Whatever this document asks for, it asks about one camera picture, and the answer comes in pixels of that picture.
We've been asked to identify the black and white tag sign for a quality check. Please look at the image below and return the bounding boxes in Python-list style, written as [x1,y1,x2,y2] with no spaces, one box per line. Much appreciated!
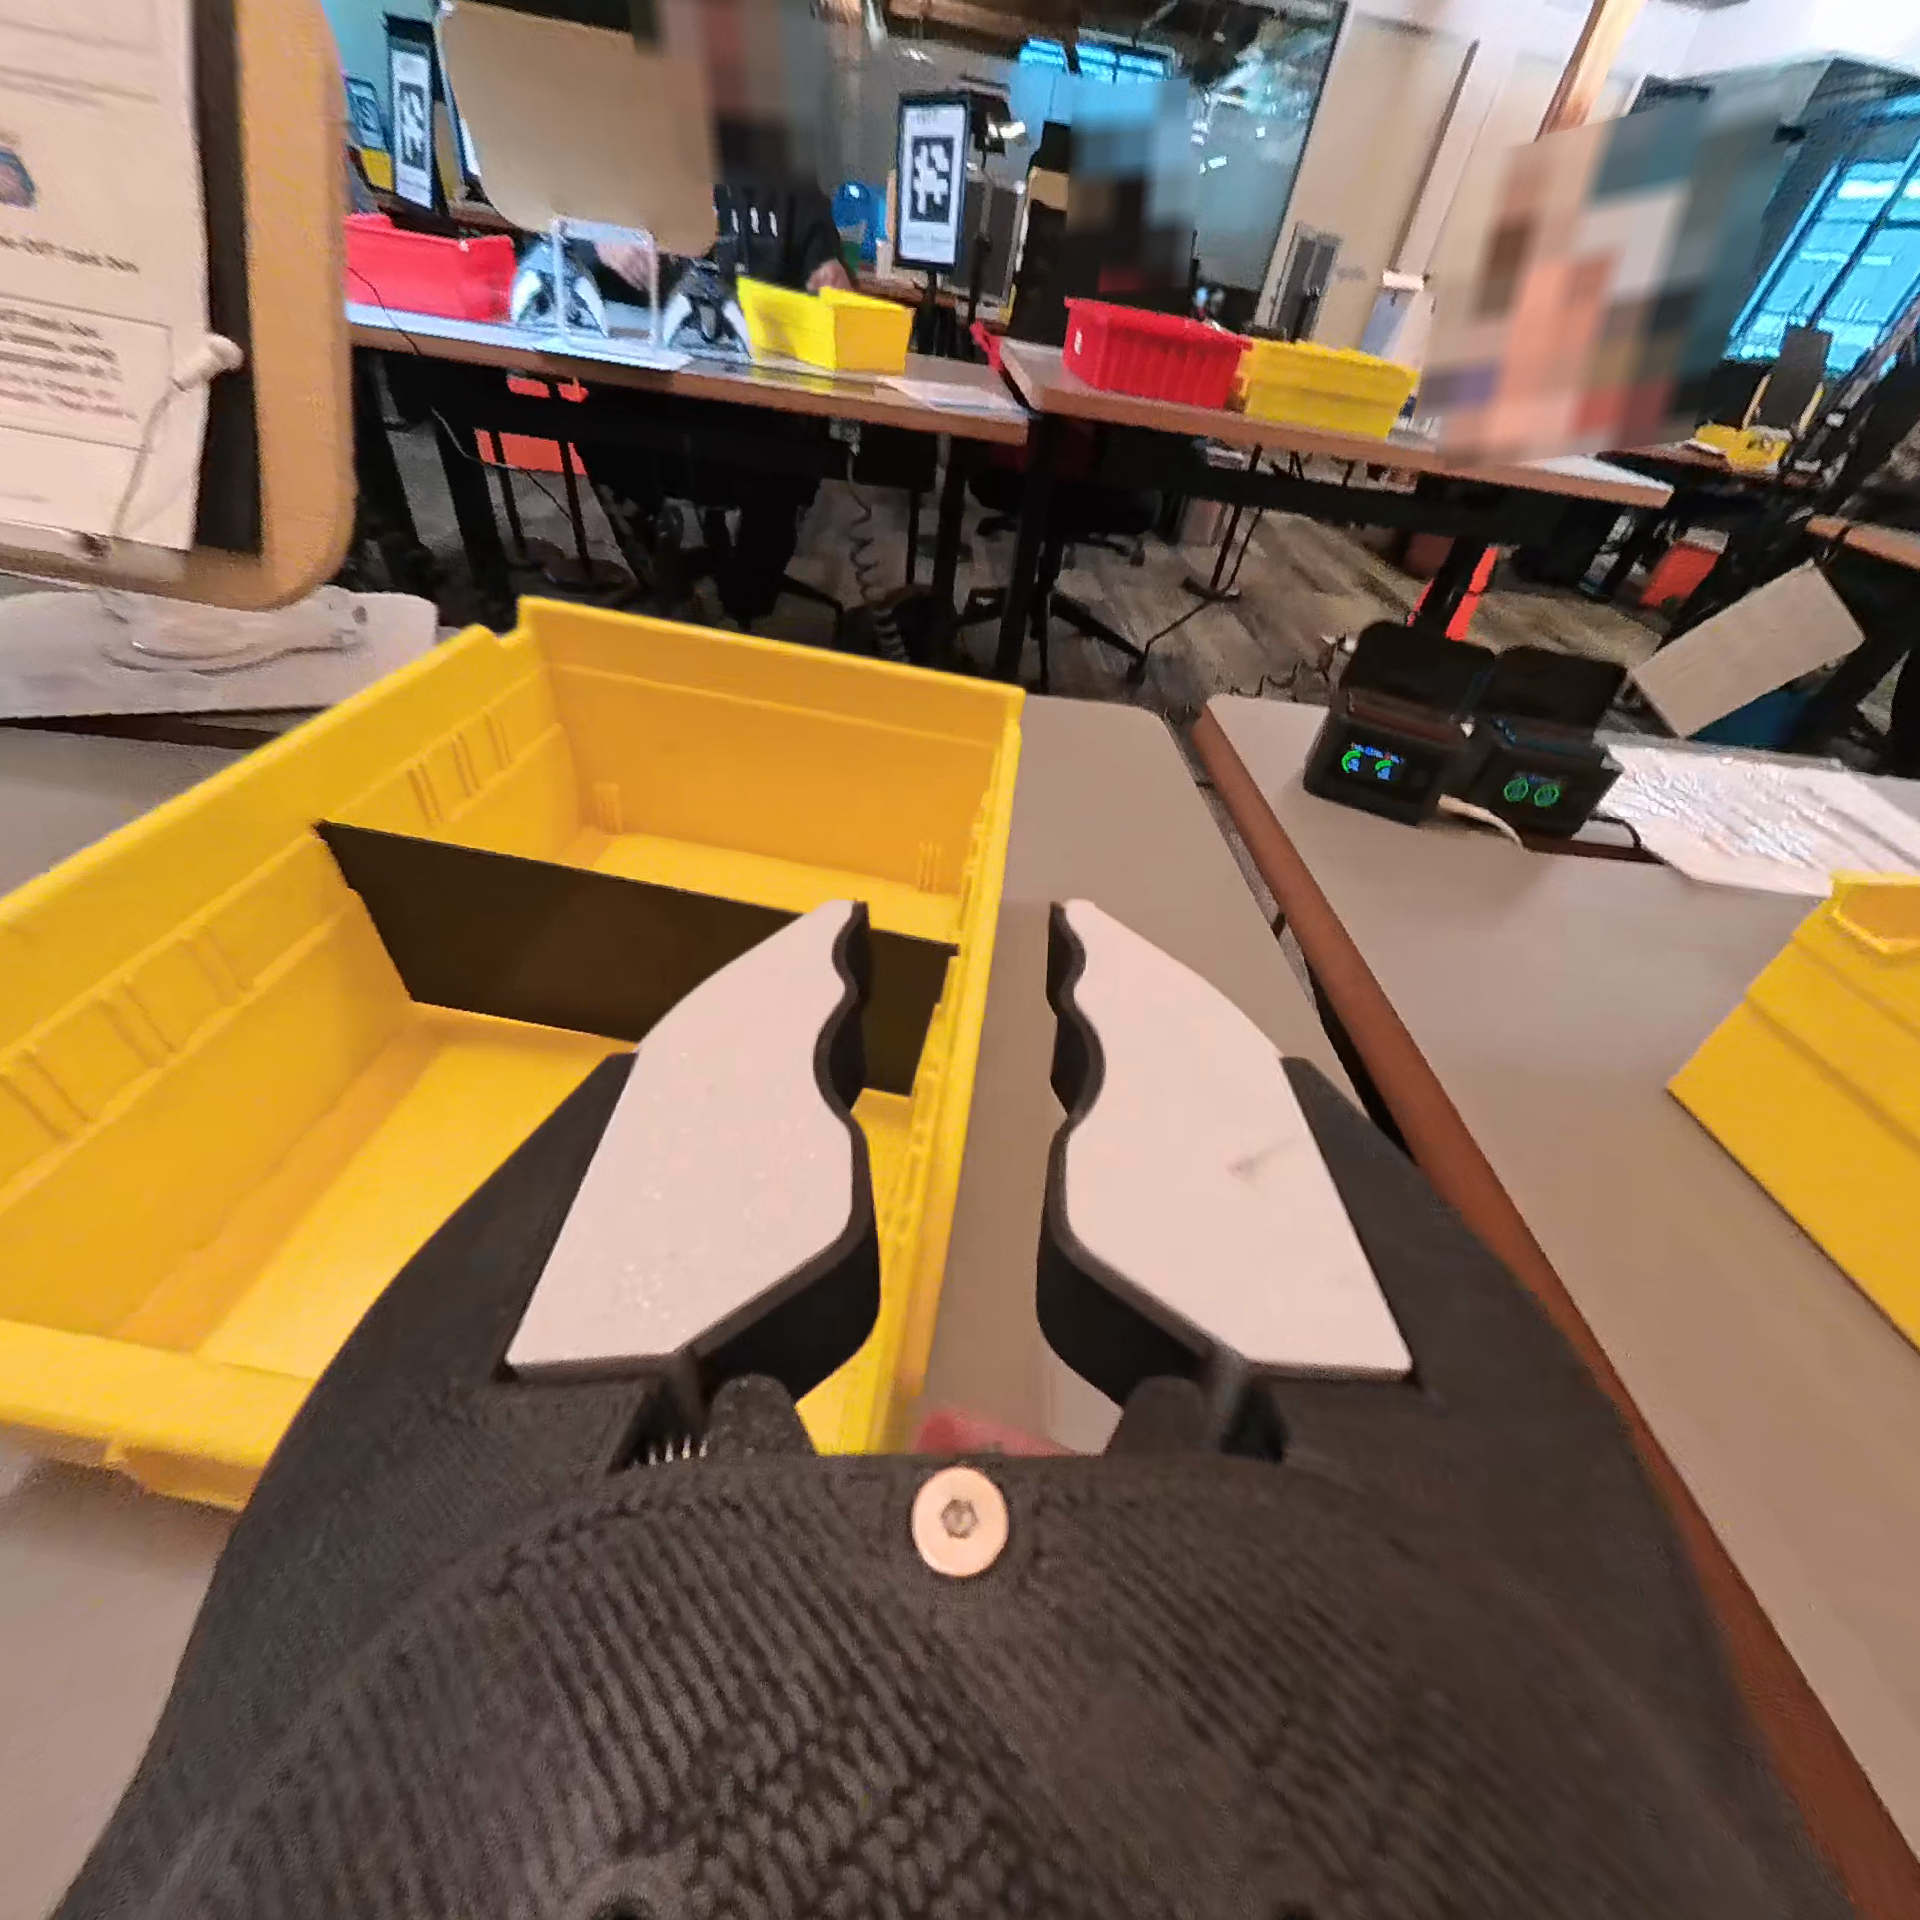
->
[894,92,974,277]
[382,14,448,213]

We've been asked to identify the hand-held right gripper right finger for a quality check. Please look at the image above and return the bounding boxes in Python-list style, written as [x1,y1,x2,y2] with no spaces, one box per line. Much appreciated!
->
[1035,901,1413,1406]

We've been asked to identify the black charger with display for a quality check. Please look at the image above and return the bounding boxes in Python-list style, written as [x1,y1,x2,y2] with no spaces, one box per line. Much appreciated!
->
[1460,647,1624,841]
[1302,622,1496,828]

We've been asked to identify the black bin divider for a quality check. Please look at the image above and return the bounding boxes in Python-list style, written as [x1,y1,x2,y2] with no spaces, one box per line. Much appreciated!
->
[316,820,960,1098]

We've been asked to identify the instruction sheet on wooden stand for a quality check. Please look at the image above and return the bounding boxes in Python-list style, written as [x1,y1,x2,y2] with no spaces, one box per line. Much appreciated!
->
[0,0,358,611]

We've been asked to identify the grippers on clear stand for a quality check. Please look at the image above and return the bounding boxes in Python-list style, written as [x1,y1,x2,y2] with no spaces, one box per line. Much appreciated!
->
[507,217,755,366]

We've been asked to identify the red plastic bin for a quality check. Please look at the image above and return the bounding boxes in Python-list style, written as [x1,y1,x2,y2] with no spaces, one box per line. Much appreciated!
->
[1063,298,1251,409]
[342,213,518,322]

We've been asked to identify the white stand base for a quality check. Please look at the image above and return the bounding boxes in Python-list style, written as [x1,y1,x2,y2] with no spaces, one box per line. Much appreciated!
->
[0,582,440,723]

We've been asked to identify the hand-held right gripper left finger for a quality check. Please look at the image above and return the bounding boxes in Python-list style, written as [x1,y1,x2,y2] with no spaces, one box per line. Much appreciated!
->
[506,901,879,1391]

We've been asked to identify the grey flat board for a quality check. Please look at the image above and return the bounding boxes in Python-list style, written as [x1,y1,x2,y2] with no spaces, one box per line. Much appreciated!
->
[1629,559,1868,738]

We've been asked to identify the neighbouring grey desk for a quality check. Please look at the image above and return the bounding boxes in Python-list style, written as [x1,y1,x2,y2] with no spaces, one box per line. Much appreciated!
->
[1191,695,1920,1920]

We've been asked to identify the printed instruction sheet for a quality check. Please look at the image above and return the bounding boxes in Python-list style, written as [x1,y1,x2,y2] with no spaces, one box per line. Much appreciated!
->
[0,0,213,554]

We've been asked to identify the white crinkled sheet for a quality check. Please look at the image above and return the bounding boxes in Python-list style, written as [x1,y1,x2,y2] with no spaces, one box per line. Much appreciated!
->
[1594,741,1920,898]

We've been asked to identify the yellow plastic bin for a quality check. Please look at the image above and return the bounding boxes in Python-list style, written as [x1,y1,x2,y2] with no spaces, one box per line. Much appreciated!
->
[1666,873,1920,1354]
[0,597,1028,1511]
[736,277,915,374]
[1237,335,1421,442]

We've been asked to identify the long brown-edged table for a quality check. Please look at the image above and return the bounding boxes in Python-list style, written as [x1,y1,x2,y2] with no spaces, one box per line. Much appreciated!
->
[344,303,1040,447]

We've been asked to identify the wooden board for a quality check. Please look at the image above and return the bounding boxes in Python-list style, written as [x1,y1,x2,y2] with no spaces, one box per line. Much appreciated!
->
[438,0,720,259]

